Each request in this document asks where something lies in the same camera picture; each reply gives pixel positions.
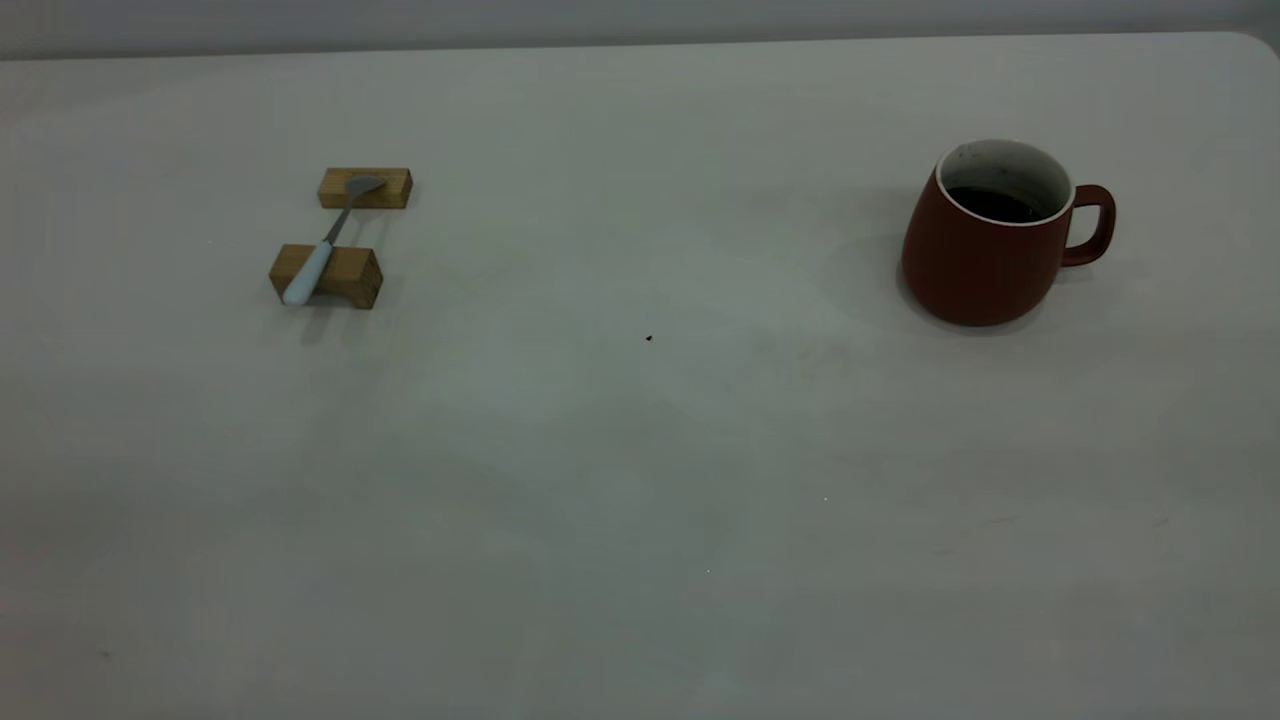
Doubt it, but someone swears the flat rectangular wooden block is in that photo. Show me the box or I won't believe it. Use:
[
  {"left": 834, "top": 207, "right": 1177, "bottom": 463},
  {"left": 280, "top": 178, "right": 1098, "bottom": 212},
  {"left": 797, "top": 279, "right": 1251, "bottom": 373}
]
[{"left": 317, "top": 167, "right": 413, "bottom": 211}]

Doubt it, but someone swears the dark coffee liquid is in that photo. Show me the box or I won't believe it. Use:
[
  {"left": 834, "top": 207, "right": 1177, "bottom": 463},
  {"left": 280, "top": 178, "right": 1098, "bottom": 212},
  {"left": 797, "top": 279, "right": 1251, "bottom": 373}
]
[{"left": 948, "top": 187, "right": 1046, "bottom": 224}]

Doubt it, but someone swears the arched wooden block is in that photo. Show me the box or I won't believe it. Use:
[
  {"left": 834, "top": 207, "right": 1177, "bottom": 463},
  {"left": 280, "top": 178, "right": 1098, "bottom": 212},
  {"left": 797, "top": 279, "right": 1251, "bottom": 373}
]
[{"left": 268, "top": 243, "right": 384, "bottom": 310}]

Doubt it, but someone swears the grey spoon with white handle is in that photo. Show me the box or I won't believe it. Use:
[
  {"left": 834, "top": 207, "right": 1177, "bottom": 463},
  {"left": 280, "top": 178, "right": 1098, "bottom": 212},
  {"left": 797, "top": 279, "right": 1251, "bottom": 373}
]
[{"left": 282, "top": 175, "right": 387, "bottom": 307}]

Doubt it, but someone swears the red ceramic mug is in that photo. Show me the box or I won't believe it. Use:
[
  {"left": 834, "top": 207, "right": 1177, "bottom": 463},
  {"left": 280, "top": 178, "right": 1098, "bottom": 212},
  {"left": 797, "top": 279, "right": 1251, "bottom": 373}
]
[{"left": 900, "top": 138, "right": 1117, "bottom": 328}]

